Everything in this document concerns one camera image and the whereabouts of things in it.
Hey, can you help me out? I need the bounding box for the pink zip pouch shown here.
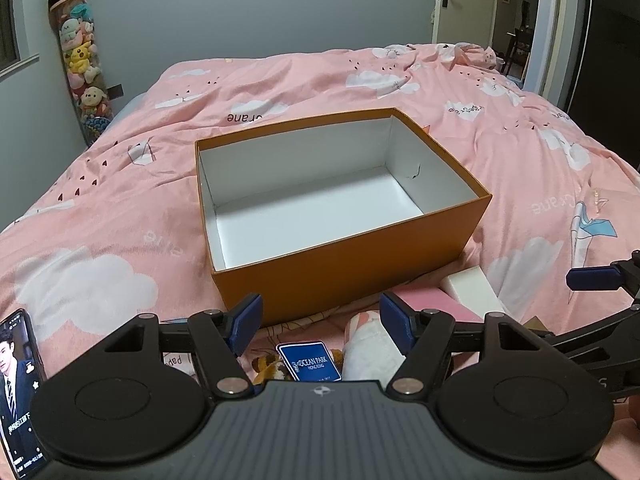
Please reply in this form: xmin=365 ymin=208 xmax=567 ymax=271
xmin=395 ymin=287 xmax=483 ymax=322

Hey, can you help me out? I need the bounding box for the pink striped white plush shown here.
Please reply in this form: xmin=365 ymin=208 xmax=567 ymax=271
xmin=342 ymin=311 xmax=405 ymax=388

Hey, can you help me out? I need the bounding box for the orange cardboard storage box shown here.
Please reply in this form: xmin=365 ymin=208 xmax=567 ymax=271
xmin=194 ymin=108 xmax=491 ymax=326

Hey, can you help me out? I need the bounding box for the white bedroom door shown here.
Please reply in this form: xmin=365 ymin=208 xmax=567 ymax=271
xmin=432 ymin=0 xmax=496 ymax=47

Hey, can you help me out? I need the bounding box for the dark dining chair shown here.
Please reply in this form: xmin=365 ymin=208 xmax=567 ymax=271
xmin=502 ymin=0 xmax=533 ymax=75

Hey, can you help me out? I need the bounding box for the pink cloud print duvet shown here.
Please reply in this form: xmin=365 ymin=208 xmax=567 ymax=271
xmin=0 ymin=41 xmax=640 ymax=480

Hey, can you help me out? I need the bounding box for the white glasses case box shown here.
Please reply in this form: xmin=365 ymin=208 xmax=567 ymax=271
xmin=439 ymin=266 xmax=506 ymax=320

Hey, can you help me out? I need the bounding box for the black wall socket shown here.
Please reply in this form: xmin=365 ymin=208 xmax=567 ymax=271
xmin=107 ymin=84 xmax=124 ymax=100

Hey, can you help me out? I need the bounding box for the blue Ocean Park tag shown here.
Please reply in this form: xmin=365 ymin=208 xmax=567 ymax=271
xmin=277 ymin=341 xmax=342 ymax=382

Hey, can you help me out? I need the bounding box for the Donald Duck plush toy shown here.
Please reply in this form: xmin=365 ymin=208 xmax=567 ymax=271
xmin=252 ymin=346 xmax=346 ymax=386

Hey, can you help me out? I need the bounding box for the smartphone with photo case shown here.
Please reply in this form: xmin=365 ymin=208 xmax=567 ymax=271
xmin=0 ymin=309 xmax=46 ymax=479

